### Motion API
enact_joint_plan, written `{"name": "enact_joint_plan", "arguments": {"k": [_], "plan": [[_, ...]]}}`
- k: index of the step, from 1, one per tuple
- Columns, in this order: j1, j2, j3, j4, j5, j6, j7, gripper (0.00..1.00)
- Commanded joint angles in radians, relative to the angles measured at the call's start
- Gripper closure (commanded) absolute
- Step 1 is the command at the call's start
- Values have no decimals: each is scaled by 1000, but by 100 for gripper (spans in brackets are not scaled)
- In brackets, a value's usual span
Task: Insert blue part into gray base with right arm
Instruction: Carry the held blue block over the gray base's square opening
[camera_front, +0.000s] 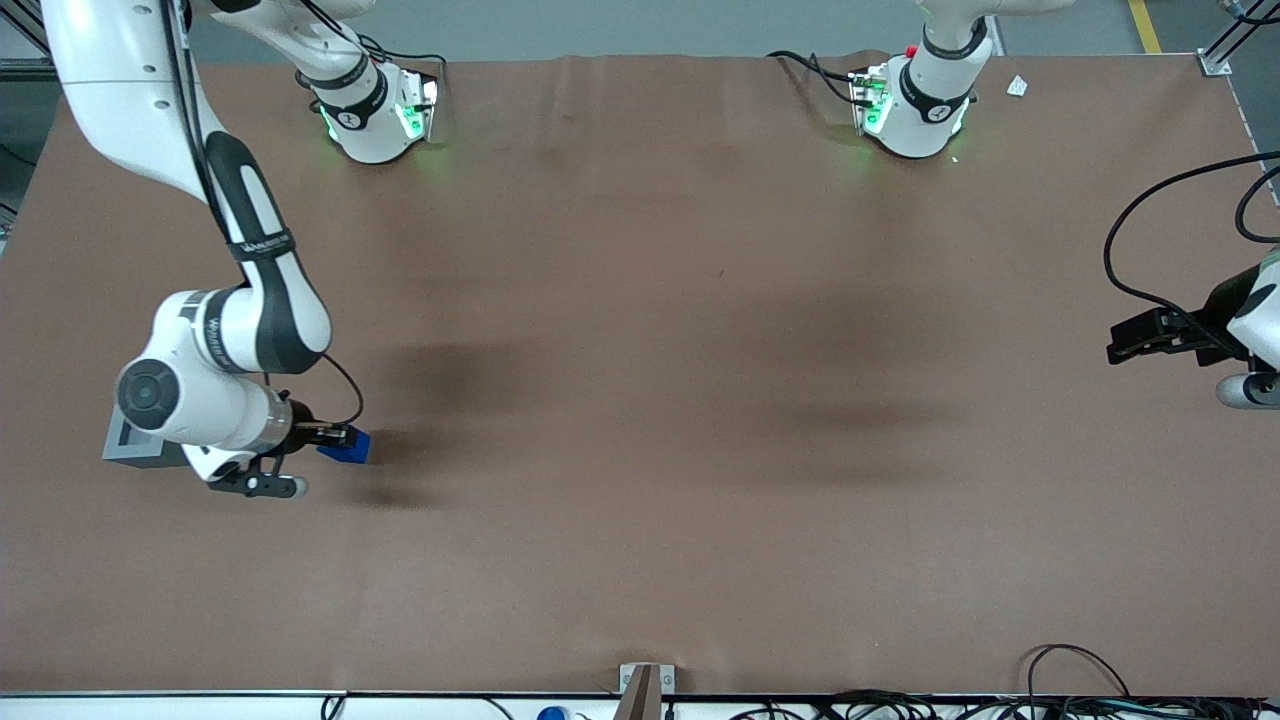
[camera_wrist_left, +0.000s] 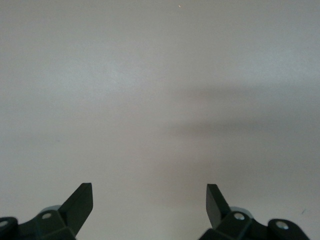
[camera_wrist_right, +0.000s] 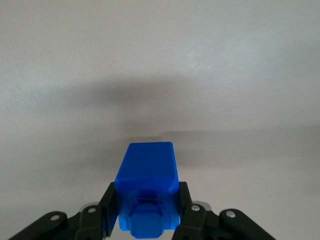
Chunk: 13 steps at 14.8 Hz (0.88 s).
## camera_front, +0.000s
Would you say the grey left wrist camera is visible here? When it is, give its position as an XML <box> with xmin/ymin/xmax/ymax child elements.
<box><xmin>1216</xmin><ymin>371</ymin><xmax>1280</xmax><ymax>410</ymax></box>

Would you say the black floor cable loop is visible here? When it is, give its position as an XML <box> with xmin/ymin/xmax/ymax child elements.
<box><xmin>1027</xmin><ymin>644</ymin><xmax>1132</xmax><ymax>701</ymax></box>

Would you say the tangled black cable bundle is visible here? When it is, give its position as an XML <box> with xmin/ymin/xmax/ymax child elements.
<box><xmin>728</xmin><ymin>688</ymin><xmax>1280</xmax><ymax>720</ymax></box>

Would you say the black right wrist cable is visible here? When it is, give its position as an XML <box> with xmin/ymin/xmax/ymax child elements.
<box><xmin>158</xmin><ymin>0</ymin><xmax>365</xmax><ymax>431</ymax></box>

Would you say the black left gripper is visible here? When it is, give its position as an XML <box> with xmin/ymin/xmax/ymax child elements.
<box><xmin>1106</xmin><ymin>262</ymin><xmax>1273</xmax><ymax>367</ymax></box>

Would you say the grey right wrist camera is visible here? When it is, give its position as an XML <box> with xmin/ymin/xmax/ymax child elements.
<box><xmin>208</xmin><ymin>455</ymin><xmax>310</xmax><ymax>500</ymax></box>

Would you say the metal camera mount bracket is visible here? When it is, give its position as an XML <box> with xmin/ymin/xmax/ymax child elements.
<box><xmin>618</xmin><ymin>662</ymin><xmax>677</xmax><ymax>720</ymax></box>

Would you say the brown table cover sheet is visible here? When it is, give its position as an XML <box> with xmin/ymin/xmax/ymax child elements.
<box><xmin>0</xmin><ymin>52</ymin><xmax>1280</xmax><ymax>698</ymax></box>

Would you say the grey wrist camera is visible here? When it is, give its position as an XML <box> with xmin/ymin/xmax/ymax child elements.
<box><xmin>1216</xmin><ymin>371</ymin><xmax>1280</xmax><ymax>410</ymax></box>
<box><xmin>208</xmin><ymin>455</ymin><xmax>310</xmax><ymax>500</ymax></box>

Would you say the long black looped cable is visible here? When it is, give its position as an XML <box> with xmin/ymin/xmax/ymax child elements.
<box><xmin>1103</xmin><ymin>150</ymin><xmax>1280</xmax><ymax>341</ymax></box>

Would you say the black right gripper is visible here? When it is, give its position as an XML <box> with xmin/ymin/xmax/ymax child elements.
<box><xmin>282</xmin><ymin>399</ymin><xmax>350</xmax><ymax>457</ymax></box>

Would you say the black left base cable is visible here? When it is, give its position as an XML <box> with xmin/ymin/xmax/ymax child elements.
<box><xmin>766</xmin><ymin>49</ymin><xmax>863</xmax><ymax>107</ymax></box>

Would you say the gray square base block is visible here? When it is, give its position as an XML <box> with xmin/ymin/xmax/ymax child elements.
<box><xmin>102</xmin><ymin>405</ymin><xmax>191</xmax><ymax>470</ymax></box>

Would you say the black right base cable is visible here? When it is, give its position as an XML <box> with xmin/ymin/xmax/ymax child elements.
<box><xmin>300</xmin><ymin>0</ymin><xmax>448</xmax><ymax>101</ymax></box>

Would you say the blue plastic part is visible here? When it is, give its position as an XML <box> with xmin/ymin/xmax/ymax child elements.
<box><xmin>317</xmin><ymin>427</ymin><xmax>374</xmax><ymax>467</ymax></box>

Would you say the aluminium frame corner post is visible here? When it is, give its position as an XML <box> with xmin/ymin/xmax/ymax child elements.
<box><xmin>1197</xmin><ymin>0</ymin><xmax>1280</xmax><ymax>79</ymax></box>

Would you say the short black curved cable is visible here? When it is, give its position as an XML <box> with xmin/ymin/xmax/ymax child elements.
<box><xmin>1235</xmin><ymin>165</ymin><xmax>1280</xmax><ymax>245</ymax></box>

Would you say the black base cable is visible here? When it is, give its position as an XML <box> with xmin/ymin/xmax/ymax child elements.
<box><xmin>300</xmin><ymin>0</ymin><xmax>448</xmax><ymax>101</ymax></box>
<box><xmin>766</xmin><ymin>49</ymin><xmax>863</xmax><ymax>107</ymax></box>

